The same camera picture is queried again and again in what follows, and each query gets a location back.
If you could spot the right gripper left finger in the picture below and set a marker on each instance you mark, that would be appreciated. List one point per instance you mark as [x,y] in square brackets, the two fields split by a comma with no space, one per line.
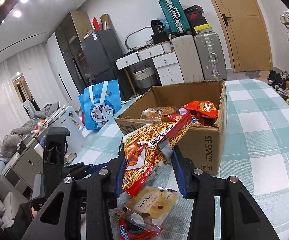
[94,197]

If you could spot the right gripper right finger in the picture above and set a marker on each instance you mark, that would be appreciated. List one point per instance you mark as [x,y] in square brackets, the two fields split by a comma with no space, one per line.
[241,216]

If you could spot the silver purple snack bag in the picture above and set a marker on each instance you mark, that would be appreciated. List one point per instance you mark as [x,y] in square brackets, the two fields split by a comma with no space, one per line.
[129,231]

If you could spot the nougat cracker packet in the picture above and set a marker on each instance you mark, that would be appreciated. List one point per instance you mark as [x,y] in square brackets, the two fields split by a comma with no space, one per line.
[149,208]

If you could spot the red noodle stick snack bag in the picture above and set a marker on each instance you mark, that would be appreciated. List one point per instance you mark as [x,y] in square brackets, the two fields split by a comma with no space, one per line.
[148,149]

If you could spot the red strawberry Oreo packet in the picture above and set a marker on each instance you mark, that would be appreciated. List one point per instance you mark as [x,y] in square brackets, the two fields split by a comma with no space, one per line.
[204,109]

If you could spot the bread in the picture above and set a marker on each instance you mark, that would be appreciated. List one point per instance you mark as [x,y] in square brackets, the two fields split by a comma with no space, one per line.
[158,113]

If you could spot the red Bugles chip bag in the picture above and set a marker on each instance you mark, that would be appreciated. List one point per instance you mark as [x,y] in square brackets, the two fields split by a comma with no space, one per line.
[197,121]

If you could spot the person's left hand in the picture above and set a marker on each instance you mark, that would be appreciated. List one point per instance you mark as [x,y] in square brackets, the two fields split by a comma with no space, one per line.
[33,212]

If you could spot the SF cardboard box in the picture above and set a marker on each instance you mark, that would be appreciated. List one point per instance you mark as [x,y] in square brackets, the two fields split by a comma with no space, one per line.
[204,145]

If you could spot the blue Doraemon tote bag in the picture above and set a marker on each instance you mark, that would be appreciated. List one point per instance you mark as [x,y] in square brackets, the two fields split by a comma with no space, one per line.
[99,103]

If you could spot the woven laundry basket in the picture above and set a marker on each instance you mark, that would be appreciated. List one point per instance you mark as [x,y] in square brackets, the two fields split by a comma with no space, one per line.
[146,78]

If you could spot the dark grey refrigerator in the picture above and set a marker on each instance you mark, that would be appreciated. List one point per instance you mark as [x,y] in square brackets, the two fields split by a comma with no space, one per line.
[101,49]

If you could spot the black glass cabinet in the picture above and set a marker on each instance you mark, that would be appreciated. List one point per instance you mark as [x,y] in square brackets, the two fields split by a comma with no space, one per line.
[69,34]

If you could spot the white drawer desk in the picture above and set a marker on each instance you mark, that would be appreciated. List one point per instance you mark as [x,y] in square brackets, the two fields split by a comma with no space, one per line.
[161,57]

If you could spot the beige suitcase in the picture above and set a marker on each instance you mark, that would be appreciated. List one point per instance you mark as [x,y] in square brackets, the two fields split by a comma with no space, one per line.
[188,58]

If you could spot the wooden door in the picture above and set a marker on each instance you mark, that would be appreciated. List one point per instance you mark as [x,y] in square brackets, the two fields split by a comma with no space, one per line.
[245,34]

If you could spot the silver suitcase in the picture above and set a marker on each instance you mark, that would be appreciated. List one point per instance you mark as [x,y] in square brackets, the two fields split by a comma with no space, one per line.
[211,56]

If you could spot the teal suitcase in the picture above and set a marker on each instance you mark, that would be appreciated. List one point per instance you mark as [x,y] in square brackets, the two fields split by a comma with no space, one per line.
[175,16]

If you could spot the stacked shoe boxes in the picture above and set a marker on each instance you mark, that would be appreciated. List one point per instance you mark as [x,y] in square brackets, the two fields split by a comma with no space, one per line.
[197,21]

